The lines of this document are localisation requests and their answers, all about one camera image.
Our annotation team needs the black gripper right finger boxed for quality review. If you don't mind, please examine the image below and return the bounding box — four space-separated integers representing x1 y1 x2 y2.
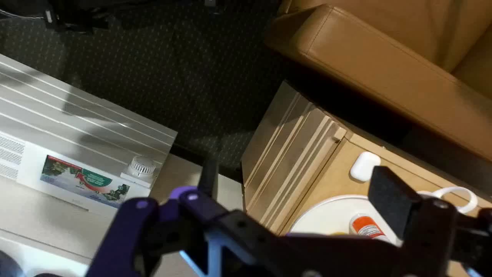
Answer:
367 165 458 277

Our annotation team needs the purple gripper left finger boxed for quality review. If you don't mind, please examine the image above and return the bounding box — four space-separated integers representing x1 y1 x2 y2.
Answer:
84 185 227 277

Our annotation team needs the wooden nightstand drawer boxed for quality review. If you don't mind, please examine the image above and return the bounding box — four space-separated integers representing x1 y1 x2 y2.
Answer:
263 110 350 236

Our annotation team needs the orange pill bottle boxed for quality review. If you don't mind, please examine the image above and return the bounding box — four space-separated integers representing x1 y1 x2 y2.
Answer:
349 215 387 242

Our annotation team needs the white ceramic mug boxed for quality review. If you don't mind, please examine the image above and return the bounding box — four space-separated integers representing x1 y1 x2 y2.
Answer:
416 185 479 216

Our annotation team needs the white round heater knob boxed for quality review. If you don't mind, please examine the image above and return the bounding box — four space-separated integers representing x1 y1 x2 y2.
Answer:
126 155 160 182

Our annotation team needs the white earbud case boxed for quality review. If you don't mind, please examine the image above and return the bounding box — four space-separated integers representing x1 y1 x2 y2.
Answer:
349 151 382 184

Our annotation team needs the white round plate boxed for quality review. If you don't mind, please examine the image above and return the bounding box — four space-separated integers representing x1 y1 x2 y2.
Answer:
289 193 406 250

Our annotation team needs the light wooden nightstand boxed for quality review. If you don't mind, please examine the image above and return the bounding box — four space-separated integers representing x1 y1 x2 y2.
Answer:
239 81 492 277

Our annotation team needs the white slatted heater unit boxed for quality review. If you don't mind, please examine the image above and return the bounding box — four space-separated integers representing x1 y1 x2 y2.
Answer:
0 53 244 277

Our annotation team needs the tan leather armchair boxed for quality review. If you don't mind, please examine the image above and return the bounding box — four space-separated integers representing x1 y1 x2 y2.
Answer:
264 0 492 167

